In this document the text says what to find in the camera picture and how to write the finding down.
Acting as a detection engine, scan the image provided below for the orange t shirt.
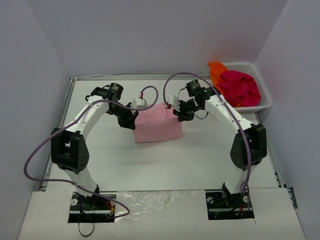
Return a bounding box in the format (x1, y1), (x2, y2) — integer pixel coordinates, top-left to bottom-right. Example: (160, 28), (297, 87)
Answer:
(207, 62), (243, 107)

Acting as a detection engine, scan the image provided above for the black thin cable loop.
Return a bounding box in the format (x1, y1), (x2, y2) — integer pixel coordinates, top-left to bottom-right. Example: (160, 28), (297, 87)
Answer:
(78, 209), (95, 237)

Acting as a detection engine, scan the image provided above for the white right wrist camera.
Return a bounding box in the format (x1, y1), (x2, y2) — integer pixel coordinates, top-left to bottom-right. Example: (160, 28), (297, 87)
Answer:
(163, 94), (180, 112)

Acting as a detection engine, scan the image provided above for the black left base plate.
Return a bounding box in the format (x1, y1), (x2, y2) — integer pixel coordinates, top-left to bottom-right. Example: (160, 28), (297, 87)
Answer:
(68, 192), (116, 223)

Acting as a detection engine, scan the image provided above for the pink t shirt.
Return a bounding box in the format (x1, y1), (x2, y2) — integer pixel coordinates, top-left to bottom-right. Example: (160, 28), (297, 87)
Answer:
(133, 103), (183, 144)

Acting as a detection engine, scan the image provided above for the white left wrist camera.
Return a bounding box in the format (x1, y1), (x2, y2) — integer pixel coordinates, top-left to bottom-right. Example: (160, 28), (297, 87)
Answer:
(130, 97), (148, 111)

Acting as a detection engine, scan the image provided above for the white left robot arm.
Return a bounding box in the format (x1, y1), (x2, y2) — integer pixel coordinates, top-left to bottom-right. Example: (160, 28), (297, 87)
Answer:
(51, 83), (138, 209)

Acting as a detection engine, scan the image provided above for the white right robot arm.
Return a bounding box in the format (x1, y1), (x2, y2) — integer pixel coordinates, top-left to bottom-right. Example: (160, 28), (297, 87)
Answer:
(172, 79), (267, 207)

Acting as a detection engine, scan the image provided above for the magenta t shirt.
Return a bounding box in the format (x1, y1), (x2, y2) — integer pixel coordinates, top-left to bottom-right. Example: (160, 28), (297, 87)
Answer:
(215, 70), (261, 108)

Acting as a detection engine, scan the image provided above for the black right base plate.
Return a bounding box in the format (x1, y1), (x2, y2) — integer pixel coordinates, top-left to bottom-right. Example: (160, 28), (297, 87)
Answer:
(205, 190), (255, 221)

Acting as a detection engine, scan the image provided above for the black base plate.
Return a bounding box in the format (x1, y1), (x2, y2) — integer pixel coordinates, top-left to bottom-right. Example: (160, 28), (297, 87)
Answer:
(205, 190), (255, 221)
(68, 192), (116, 223)

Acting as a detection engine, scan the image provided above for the white plastic basket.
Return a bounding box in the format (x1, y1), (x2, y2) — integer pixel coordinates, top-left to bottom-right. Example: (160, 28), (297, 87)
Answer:
(223, 62), (272, 114)

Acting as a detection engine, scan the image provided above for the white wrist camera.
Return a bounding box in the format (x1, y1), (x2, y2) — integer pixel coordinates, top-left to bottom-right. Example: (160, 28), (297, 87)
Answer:
(163, 94), (180, 112)
(130, 97), (148, 111)

